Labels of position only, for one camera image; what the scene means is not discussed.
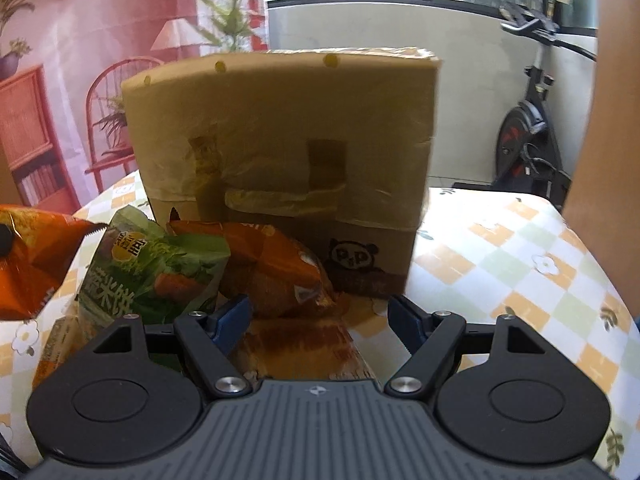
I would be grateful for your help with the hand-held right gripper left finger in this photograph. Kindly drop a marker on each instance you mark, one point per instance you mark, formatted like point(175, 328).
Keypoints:
point(231, 321)

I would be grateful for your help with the printed room wall tapestry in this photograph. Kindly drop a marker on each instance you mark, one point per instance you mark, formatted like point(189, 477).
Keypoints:
point(60, 60)

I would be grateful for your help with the orange snack packet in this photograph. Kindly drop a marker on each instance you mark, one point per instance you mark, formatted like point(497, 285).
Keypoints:
point(35, 265)
point(270, 270)
point(305, 350)

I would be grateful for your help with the brown cardboard box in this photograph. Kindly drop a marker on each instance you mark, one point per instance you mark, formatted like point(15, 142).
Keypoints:
point(365, 255)

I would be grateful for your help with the green snack packet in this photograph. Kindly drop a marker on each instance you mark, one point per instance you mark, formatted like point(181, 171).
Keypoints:
point(150, 270)

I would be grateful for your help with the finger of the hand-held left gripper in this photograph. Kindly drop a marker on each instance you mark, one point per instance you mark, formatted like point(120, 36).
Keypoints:
point(4, 244)

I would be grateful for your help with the black exercise bike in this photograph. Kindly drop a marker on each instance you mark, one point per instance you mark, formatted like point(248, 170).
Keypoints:
point(530, 145)

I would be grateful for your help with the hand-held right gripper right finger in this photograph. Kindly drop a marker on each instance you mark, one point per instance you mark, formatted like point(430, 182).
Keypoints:
point(402, 324)

